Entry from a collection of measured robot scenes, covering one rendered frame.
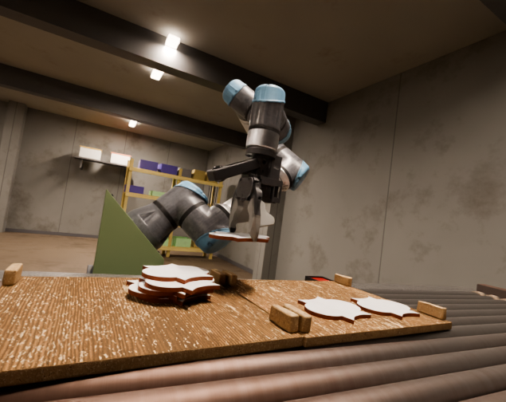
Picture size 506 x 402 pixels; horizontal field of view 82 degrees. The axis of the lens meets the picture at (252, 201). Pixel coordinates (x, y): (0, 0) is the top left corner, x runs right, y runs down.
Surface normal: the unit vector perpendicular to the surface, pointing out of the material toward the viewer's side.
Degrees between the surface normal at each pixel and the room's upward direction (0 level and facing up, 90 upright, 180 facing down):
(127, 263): 90
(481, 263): 90
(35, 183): 90
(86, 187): 90
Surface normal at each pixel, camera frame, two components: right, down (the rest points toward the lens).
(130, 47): 0.47, 0.01
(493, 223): -0.87, -0.14
